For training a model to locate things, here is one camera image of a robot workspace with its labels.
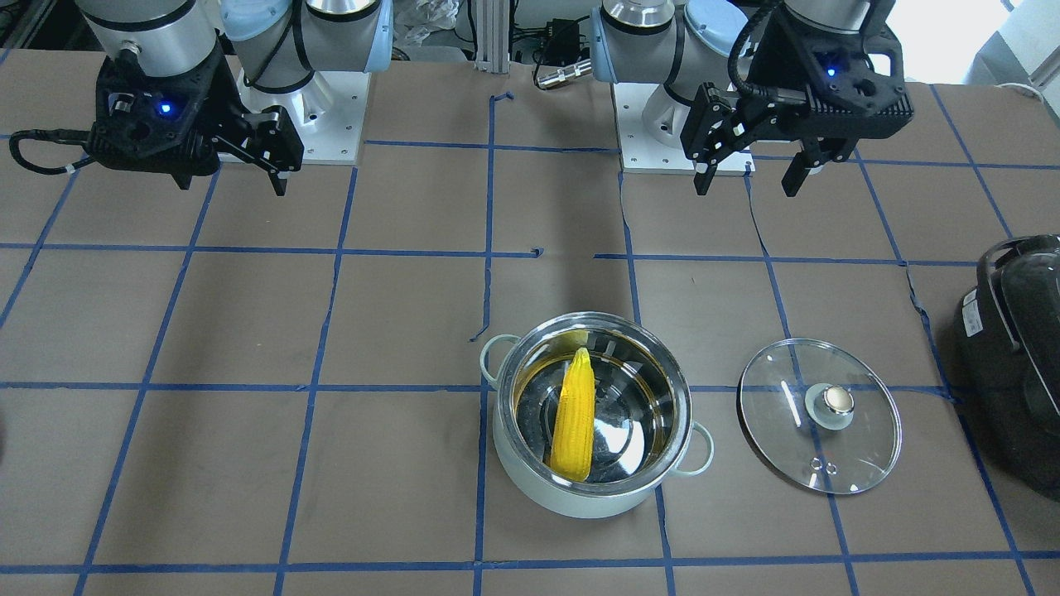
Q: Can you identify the white base plate image right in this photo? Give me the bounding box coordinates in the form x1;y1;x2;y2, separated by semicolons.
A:
611;81;754;176

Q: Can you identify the black rice cooker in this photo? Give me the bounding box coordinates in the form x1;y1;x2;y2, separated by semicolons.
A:
955;234;1059;501

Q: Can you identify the silver robot arm image right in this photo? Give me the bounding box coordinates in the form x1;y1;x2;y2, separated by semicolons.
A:
590;1;915;197

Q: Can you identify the white base plate image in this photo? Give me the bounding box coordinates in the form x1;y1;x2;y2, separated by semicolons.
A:
611;81;754;176
236;70;372;166

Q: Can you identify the pale green steel pot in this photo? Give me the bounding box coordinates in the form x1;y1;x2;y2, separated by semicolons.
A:
480;310;716;518

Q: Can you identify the white base plate image left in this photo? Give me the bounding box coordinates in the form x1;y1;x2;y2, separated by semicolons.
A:
236;70;372;166

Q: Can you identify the black gripper cable image left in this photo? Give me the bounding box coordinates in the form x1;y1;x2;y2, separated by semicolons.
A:
7;128;96;175

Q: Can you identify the yellow corn cob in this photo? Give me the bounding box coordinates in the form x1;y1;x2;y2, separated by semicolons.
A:
547;347;595;483

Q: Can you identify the black power adapter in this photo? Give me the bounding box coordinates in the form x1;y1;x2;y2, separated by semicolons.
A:
538;18;581;64

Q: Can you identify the glass pot lid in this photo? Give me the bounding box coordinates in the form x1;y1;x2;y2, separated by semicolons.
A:
737;337;903;497

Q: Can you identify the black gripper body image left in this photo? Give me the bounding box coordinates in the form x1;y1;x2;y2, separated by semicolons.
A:
86;41;263;190

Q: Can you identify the silver metal connector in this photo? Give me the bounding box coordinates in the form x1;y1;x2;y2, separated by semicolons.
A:
534;58;593;91

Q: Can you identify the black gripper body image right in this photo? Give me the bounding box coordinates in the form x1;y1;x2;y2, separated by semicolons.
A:
743;10;915;139

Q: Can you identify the aluminium profile post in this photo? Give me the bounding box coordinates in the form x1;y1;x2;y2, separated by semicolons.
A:
470;0;511;75

